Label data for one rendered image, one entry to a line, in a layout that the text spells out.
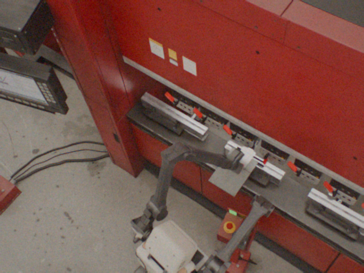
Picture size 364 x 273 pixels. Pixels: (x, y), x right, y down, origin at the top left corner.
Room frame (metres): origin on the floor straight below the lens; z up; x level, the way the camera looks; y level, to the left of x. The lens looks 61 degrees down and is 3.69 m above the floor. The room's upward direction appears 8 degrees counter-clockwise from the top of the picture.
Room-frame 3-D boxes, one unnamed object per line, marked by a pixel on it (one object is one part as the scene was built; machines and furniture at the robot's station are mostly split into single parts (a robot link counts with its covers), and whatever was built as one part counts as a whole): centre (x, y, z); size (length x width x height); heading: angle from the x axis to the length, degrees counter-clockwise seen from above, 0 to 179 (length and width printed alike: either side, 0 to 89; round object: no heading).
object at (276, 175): (1.27, -0.42, 0.92); 0.39 x 0.06 x 0.10; 47
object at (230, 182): (1.20, -0.28, 1.00); 0.26 x 0.18 x 0.01; 137
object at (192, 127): (1.68, 0.03, 0.92); 0.50 x 0.06 x 0.10; 47
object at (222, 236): (0.92, -0.25, 0.75); 0.20 x 0.16 x 0.18; 56
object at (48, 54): (1.98, 0.77, 1.18); 0.40 x 0.24 x 0.07; 47
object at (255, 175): (1.24, -0.37, 0.89); 0.30 x 0.05 x 0.03; 47
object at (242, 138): (1.32, -0.36, 1.26); 0.15 x 0.09 x 0.17; 47
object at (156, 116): (1.67, 0.11, 0.89); 0.30 x 0.05 x 0.03; 47
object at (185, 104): (1.59, -0.06, 1.26); 0.15 x 0.09 x 0.17; 47
